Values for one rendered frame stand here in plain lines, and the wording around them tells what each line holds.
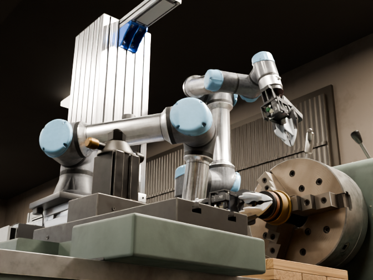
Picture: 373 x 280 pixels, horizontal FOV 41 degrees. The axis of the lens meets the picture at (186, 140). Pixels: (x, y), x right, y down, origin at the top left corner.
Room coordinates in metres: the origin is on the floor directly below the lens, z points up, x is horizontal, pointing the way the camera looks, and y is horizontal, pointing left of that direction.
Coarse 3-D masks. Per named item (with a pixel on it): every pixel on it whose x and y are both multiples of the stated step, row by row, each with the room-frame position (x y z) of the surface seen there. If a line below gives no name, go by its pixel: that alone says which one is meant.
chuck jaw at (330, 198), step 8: (328, 192) 1.25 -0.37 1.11; (296, 200) 1.27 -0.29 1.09; (304, 200) 1.28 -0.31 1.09; (312, 200) 1.27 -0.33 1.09; (320, 200) 1.27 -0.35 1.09; (328, 200) 1.26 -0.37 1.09; (336, 200) 1.27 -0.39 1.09; (344, 200) 1.27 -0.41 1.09; (296, 208) 1.28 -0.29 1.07; (304, 208) 1.28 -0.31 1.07; (312, 208) 1.27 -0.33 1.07; (320, 208) 1.27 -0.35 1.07; (328, 208) 1.28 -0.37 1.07; (336, 208) 1.28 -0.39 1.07; (304, 216) 1.35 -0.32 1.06
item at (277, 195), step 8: (264, 192) 1.26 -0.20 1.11; (272, 192) 1.26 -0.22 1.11; (280, 192) 1.30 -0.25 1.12; (272, 200) 1.25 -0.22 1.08; (280, 200) 1.26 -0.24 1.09; (288, 200) 1.28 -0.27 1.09; (272, 208) 1.25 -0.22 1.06; (280, 208) 1.27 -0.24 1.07; (288, 208) 1.28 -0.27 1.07; (264, 216) 1.27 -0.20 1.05; (272, 216) 1.26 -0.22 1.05; (280, 216) 1.27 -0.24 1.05; (288, 216) 1.29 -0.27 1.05; (272, 224) 1.32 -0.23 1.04
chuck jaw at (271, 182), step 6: (264, 174) 1.39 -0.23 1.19; (270, 174) 1.40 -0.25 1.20; (258, 180) 1.41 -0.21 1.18; (264, 180) 1.40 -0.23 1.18; (270, 180) 1.38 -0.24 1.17; (276, 180) 1.40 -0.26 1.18; (264, 186) 1.37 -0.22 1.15; (270, 186) 1.35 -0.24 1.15; (276, 186) 1.36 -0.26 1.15; (282, 186) 1.40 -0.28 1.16
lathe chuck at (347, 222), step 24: (288, 168) 1.38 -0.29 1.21; (312, 168) 1.33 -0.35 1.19; (288, 192) 1.38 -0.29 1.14; (312, 192) 1.33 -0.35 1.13; (336, 192) 1.28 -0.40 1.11; (312, 216) 1.33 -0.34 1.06; (336, 216) 1.29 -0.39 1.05; (360, 216) 1.32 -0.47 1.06; (264, 240) 1.45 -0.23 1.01; (312, 240) 1.34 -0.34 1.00; (336, 240) 1.29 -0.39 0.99; (312, 264) 1.34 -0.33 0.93; (336, 264) 1.38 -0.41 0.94
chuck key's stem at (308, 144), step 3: (306, 135) 1.37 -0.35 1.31; (312, 135) 1.37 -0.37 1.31; (306, 138) 1.37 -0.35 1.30; (312, 138) 1.37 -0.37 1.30; (306, 141) 1.37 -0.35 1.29; (309, 141) 1.37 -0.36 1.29; (312, 141) 1.37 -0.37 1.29; (306, 144) 1.37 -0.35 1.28; (309, 144) 1.37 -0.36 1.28; (312, 144) 1.37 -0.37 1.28; (306, 147) 1.37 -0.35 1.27; (309, 147) 1.37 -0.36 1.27; (306, 150) 1.37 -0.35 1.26; (309, 150) 1.37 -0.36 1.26; (306, 153) 1.38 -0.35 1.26; (309, 153) 1.38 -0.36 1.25; (306, 156) 1.38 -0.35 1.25; (309, 156) 1.38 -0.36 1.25
